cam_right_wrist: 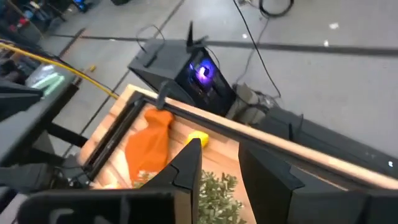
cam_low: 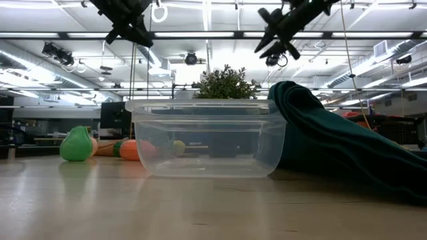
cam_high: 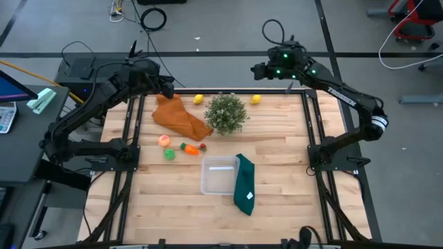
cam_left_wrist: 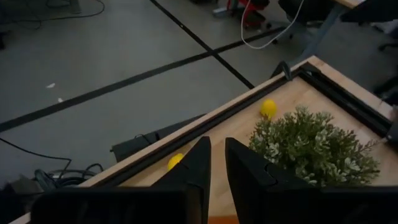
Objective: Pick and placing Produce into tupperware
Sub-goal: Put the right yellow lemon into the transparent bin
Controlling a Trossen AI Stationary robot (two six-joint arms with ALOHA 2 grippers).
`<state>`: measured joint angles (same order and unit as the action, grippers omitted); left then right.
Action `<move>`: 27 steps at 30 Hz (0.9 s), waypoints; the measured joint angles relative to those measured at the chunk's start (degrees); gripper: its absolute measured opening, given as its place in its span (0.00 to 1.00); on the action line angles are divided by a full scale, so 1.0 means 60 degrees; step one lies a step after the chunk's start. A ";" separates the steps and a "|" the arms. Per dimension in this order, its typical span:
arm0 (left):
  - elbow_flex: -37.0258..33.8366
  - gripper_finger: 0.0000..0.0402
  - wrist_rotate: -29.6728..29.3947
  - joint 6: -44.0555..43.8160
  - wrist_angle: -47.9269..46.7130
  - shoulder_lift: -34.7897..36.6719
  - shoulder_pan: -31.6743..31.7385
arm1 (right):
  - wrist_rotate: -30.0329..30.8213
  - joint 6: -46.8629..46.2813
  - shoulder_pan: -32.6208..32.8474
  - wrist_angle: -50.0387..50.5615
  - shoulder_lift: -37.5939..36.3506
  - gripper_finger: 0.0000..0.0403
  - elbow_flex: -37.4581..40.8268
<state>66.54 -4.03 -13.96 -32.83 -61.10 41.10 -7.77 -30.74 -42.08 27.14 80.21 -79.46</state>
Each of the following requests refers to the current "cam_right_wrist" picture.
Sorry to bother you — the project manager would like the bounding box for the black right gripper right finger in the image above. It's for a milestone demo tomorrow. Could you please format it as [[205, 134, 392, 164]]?
[[238, 142, 305, 224]]

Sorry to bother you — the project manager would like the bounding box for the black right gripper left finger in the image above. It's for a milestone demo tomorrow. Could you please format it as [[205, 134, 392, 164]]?
[[141, 138, 203, 224]]

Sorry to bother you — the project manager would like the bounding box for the yellow toy lemon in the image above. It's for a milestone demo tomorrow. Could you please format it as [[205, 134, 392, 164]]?
[[186, 130, 210, 147]]

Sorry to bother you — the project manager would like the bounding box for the orange cloth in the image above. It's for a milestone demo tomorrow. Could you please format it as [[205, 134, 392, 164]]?
[[124, 108, 175, 186]]

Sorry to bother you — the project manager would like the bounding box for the small artificial green shrub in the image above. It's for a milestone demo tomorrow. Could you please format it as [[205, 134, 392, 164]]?
[[133, 169, 248, 224]]

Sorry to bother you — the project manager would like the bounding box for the black computer tower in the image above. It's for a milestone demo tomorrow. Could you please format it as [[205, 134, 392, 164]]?
[[127, 39, 237, 118]]

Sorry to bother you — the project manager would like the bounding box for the small black box on computer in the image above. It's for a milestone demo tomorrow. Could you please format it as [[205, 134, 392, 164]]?
[[142, 46, 164, 68]]

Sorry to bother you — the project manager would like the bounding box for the black wifi antenna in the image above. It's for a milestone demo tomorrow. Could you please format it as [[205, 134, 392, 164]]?
[[185, 21, 210, 49]]

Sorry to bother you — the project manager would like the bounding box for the black side desk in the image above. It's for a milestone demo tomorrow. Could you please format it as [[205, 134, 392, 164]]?
[[0, 71, 90, 167]]

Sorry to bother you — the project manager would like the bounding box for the black frame clamp lever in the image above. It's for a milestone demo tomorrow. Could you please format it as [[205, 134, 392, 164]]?
[[155, 80, 170, 110], [287, 113, 305, 141]]

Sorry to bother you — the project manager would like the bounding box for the long black floor cable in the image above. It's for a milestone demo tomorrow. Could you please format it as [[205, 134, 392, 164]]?
[[232, 0, 282, 99]]

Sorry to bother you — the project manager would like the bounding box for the yellow hose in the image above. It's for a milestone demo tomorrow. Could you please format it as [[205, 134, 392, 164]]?
[[0, 42, 121, 100]]

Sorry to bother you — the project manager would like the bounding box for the coiled black cable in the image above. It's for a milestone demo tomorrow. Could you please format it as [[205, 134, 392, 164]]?
[[258, 0, 295, 18]]

